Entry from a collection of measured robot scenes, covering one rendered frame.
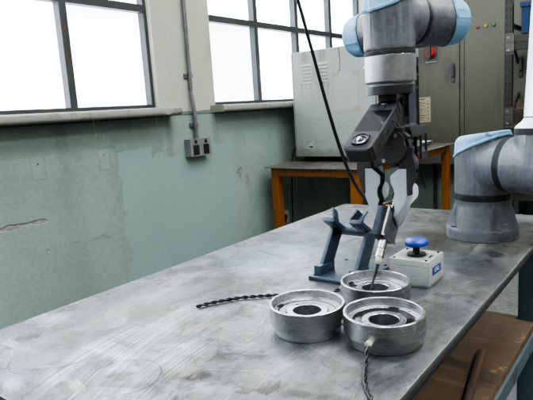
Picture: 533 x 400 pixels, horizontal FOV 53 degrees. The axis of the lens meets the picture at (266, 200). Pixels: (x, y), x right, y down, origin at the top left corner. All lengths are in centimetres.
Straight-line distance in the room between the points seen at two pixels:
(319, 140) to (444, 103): 172
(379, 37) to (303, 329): 42
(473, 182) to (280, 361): 67
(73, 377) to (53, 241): 160
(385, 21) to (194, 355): 53
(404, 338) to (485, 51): 400
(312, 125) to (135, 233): 127
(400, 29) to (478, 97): 378
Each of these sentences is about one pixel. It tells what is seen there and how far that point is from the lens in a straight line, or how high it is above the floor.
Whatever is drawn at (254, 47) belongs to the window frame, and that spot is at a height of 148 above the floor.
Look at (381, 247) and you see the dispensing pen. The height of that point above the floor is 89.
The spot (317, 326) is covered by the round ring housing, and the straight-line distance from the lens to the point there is 71.
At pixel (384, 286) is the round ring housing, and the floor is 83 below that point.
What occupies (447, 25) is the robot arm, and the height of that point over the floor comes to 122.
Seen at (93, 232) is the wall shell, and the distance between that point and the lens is 240.
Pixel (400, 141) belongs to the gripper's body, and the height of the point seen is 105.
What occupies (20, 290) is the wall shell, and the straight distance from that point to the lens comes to 226.
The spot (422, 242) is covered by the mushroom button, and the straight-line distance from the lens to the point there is 93.
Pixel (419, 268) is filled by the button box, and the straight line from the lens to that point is 92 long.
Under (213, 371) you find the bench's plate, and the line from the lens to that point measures 68.
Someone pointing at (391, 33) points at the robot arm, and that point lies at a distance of 81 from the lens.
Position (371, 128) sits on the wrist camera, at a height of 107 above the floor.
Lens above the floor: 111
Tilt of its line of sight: 10 degrees down
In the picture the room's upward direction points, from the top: 4 degrees counter-clockwise
